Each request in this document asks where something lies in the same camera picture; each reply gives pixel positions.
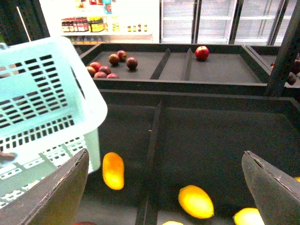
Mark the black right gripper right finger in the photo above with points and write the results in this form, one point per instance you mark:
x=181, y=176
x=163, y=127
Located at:
x=275, y=193

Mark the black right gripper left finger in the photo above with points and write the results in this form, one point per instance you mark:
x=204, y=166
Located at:
x=54, y=200

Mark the yellow lemon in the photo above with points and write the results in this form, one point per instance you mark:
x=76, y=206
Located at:
x=196, y=202
x=248, y=216

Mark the light blue plastic basket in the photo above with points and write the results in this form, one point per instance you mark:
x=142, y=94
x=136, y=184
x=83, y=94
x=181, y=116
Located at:
x=50, y=109

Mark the yellow lemon at edge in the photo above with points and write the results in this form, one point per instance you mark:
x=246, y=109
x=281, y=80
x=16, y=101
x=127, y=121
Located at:
x=248, y=216

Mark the orange mango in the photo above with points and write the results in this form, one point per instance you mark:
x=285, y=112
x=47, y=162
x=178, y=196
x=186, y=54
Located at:
x=113, y=170

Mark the black fruit display shelf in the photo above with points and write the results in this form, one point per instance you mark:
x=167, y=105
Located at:
x=176, y=122

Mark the red apple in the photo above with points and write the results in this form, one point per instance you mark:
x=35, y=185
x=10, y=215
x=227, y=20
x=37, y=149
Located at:
x=202, y=53

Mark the glass door fridge cabinet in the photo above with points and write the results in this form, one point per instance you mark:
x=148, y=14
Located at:
x=234, y=22

